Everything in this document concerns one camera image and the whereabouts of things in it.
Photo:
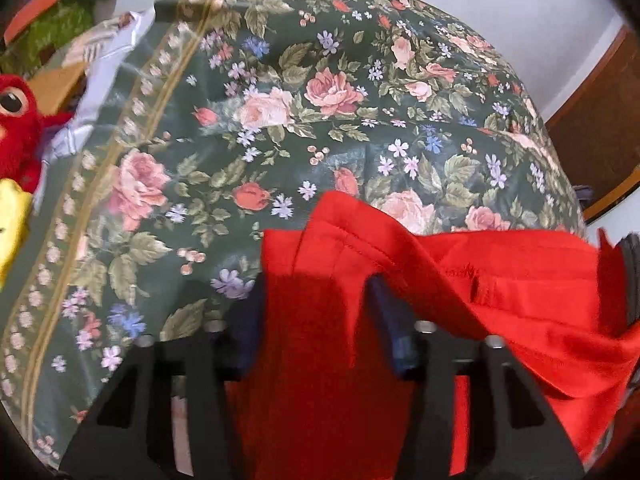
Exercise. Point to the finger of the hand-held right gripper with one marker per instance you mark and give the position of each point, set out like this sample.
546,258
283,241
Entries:
631,280

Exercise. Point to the floral bedspread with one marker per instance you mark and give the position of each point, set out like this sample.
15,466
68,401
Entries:
300,125

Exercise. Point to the brown wooden door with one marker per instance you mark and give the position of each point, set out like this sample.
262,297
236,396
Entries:
597,135

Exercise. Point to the orange box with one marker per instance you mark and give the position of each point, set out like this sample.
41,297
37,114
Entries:
20,15

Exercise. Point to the red plush toy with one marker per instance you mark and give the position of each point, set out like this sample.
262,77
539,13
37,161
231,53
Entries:
20,127

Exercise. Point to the red zip jacket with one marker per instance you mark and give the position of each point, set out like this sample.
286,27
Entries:
380,320

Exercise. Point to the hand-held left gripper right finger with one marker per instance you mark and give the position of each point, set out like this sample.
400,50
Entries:
395,332

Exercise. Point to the striped patterned cloth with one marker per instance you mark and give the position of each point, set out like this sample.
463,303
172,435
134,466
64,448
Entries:
107,67

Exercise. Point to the brown cardboard box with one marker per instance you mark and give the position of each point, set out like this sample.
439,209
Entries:
57,85

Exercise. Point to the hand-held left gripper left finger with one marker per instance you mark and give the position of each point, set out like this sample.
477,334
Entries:
245,327

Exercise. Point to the yellow cloth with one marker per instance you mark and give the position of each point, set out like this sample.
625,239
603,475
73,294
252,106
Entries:
12,230

